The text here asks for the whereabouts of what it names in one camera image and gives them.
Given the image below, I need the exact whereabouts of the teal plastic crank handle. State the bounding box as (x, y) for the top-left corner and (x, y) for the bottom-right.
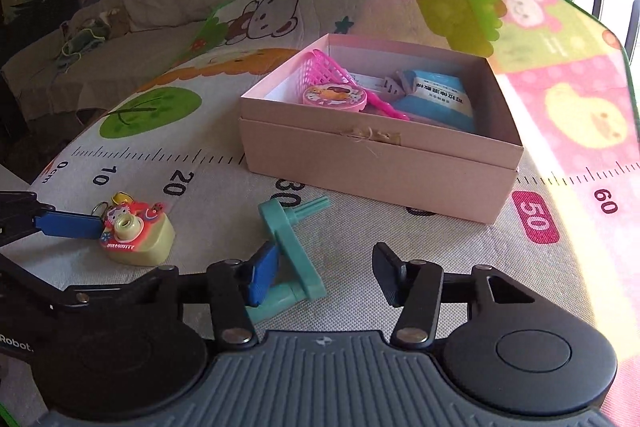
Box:
(245, 198), (331, 324)

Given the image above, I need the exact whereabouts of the blue and white tissue packet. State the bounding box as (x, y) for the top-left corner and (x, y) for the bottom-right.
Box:
(392, 69), (476, 132)

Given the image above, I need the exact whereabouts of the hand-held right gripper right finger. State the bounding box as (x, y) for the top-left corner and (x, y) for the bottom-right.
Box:
(373, 242), (538, 349)

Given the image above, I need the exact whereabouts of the round pink printed compact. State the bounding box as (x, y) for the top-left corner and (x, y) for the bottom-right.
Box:
(301, 83), (369, 114)

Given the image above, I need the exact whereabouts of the toy camera keychain with bell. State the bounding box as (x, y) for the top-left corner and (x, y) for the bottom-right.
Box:
(91, 192), (176, 267)

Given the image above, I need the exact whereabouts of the pink plastic net scoop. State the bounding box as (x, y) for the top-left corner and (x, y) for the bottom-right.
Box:
(299, 49), (411, 122)

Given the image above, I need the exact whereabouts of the white card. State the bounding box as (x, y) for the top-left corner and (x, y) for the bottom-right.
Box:
(350, 74), (385, 94)

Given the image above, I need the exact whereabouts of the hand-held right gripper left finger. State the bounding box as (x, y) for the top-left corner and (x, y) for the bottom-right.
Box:
(117, 241), (280, 349)

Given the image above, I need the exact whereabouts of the pink cardboard box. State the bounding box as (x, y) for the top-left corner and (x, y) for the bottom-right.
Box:
(238, 33), (525, 225)

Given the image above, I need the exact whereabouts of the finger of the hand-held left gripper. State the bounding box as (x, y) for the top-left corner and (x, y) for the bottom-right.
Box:
(0, 191), (103, 249)
(0, 252), (81, 310)

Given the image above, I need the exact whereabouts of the cartoon printed play mat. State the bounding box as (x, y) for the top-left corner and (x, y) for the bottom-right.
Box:
(0, 0), (640, 427)

